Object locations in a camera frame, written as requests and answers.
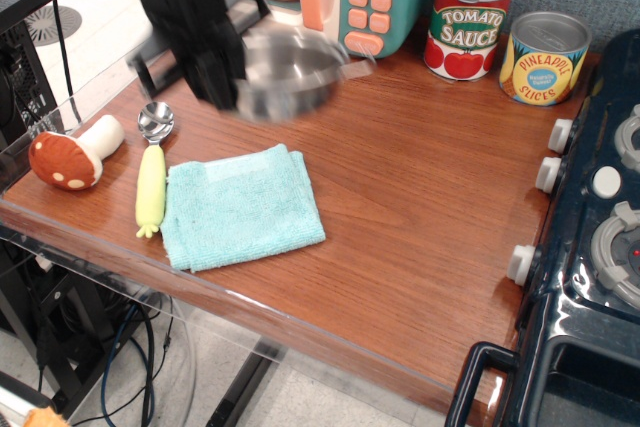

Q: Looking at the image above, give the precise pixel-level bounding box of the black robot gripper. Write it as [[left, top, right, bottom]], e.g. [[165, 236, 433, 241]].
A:
[[128, 0, 245, 110]]

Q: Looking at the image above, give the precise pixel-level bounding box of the stainless steel pan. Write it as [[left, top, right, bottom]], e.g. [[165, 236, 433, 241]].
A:
[[235, 29, 376, 123]]

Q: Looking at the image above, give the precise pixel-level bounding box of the spoon with yellow-green handle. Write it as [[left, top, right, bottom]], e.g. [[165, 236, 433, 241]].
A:
[[135, 101, 174, 238]]

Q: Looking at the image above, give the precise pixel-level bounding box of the light blue towel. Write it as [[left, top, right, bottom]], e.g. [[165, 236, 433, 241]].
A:
[[161, 144, 326, 272]]

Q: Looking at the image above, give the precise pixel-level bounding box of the plush brown mushroom toy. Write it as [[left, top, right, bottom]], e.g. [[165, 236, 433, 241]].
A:
[[28, 115, 125, 191]]

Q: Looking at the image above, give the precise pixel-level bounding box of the tomato sauce can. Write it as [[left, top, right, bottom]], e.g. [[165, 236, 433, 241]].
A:
[[424, 0, 511, 81]]

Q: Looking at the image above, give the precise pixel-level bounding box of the pineapple slices can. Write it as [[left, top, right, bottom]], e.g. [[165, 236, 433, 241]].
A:
[[499, 11, 591, 107]]

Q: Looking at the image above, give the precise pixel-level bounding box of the white stove knob upper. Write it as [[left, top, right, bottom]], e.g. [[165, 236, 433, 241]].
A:
[[547, 119, 573, 154]]

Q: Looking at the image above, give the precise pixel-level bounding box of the white stove knob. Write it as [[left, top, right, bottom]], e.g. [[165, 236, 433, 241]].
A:
[[547, 119, 573, 154], [535, 157, 562, 194], [507, 245, 536, 286]]

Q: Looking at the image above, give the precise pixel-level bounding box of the white stove knob middle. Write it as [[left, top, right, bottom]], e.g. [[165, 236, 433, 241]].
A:
[[535, 157, 562, 194]]

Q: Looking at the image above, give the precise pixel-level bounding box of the white stove knob lower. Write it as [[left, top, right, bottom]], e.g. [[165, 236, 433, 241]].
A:
[[507, 245, 536, 286]]

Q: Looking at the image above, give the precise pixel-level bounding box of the dark blue toy stove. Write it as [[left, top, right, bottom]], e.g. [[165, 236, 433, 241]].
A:
[[446, 30, 639, 426]]

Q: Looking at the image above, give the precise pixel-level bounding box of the black cable under table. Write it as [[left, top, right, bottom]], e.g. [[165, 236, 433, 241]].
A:
[[74, 296, 176, 427]]

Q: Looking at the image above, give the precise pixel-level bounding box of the black table frame leg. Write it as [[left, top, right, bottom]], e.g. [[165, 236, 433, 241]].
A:
[[205, 353, 272, 427]]

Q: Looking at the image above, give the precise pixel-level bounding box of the blue cable under table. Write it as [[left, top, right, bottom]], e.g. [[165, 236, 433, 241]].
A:
[[99, 304, 156, 427]]

